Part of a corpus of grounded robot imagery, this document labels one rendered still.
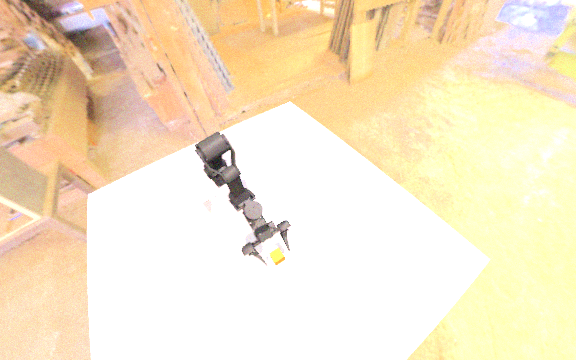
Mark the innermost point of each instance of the orange block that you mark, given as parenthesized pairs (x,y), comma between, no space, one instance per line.
(277,256)

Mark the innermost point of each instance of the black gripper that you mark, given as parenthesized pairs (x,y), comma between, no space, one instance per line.
(281,227)

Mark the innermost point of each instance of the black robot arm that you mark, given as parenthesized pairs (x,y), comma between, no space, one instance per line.
(211,151)

